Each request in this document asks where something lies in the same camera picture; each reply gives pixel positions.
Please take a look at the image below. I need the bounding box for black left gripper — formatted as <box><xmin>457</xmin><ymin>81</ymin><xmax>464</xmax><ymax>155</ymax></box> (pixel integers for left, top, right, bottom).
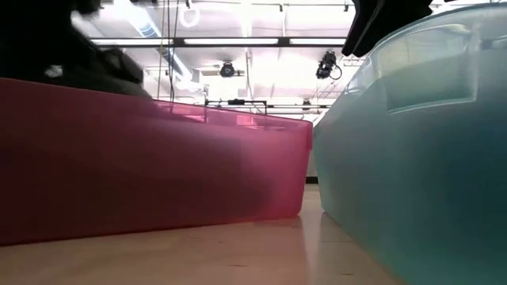
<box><xmin>0</xmin><ymin>0</ymin><xmax>144</xmax><ymax>84</ymax></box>

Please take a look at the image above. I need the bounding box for green plastic bin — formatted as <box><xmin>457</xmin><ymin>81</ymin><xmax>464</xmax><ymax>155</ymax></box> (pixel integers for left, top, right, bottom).
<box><xmin>312</xmin><ymin>2</ymin><xmax>507</xmax><ymax>285</ymax></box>

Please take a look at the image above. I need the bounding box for black metal table frame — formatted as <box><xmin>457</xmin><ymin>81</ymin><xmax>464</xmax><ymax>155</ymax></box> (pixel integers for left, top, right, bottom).
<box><xmin>204</xmin><ymin>97</ymin><xmax>332</xmax><ymax>116</ymax></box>

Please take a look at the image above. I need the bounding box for red plastic bin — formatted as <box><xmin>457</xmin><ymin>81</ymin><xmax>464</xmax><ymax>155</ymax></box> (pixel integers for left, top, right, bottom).
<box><xmin>0</xmin><ymin>76</ymin><xmax>314</xmax><ymax>248</ymax></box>

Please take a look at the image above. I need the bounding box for black overhead frame rail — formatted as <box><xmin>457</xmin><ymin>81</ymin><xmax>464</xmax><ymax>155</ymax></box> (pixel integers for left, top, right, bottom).
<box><xmin>90</xmin><ymin>36</ymin><xmax>348</xmax><ymax>50</ymax></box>

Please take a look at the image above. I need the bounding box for black camera with cable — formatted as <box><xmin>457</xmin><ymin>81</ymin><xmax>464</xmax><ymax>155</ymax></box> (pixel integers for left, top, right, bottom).
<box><xmin>314</xmin><ymin>50</ymin><xmax>343</xmax><ymax>82</ymax></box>

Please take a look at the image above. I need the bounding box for round black overhead camera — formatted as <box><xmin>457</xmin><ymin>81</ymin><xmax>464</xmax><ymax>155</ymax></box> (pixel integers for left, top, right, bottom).
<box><xmin>219</xmin><ymin>60</ymin><xmax>237</xmax><ymax>78</ymax></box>

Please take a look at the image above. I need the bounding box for hanging black cable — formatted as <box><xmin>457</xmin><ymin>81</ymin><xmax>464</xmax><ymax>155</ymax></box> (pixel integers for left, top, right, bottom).
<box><xmin>166</xmin><ymin>0</ymin><xmax>176</xmax><ymax>102</ymax></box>

